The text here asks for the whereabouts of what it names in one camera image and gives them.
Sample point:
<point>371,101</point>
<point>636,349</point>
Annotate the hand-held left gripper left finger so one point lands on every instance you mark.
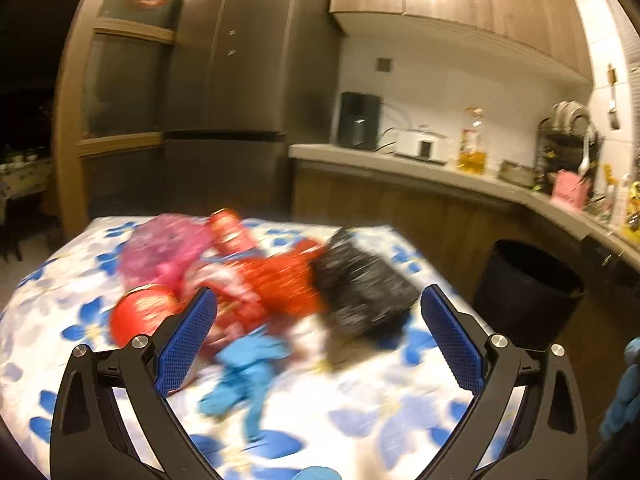
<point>187,340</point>

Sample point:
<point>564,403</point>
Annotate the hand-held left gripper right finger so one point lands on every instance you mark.
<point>452,340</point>

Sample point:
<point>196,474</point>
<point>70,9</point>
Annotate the black trash bin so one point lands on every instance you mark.
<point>525,305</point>

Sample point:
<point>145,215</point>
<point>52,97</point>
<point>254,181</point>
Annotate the black plastic bag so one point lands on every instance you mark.
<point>362,285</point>

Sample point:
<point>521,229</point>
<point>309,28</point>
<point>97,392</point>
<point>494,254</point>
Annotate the person's right hand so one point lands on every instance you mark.
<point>625,390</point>

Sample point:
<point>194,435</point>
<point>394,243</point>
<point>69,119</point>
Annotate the person's left hand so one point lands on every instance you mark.
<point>317,474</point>

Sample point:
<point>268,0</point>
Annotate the red printed can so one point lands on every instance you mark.
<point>231,232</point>
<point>142,312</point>

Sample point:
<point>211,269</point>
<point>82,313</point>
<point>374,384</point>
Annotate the blue plastic bag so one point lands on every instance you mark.
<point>247,375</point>

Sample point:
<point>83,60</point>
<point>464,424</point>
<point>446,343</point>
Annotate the pink plastic bag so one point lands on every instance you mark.
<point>160,247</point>

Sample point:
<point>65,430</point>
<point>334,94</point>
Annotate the red snack wrapper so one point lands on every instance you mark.
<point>272,285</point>

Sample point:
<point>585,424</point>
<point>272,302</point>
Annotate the blue floral tablecloth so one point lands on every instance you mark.
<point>350,410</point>

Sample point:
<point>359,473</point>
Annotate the wooden base cabinets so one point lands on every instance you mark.
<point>400,200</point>

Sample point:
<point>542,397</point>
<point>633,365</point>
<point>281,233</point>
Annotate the steel pot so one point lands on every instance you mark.
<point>517,172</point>

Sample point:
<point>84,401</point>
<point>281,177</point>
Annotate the cooking oil bottle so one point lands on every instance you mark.
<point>472,155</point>

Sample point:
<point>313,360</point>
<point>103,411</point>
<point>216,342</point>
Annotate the pink cloth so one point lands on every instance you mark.
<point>567,190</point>

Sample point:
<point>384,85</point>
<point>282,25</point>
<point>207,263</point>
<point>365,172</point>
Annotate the white rice cooker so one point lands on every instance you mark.
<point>417,145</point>

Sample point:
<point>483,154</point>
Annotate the white plastic bottle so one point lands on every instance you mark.
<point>621,202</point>

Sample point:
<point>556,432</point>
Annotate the dining table with dotted cloth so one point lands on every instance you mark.
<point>25,175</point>

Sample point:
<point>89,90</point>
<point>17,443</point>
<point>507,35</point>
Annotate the black dish rack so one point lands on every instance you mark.
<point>565,135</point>

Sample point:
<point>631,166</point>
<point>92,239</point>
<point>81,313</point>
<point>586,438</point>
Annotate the black air fryer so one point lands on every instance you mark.
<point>357,120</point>

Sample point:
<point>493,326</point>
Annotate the grey steel refrigerator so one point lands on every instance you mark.
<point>250,85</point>

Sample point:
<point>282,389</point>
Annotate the wooden glass door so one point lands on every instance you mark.
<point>125,85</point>

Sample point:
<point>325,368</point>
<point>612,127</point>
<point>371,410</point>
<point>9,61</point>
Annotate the hanging kitchen spatula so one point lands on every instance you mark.
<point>612,115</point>

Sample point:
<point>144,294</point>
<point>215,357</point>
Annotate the dark wall socket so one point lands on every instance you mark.
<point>383,65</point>

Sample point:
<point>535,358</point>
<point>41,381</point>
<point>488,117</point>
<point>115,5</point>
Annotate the wooden wall cabinets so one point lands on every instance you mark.
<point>475,5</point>

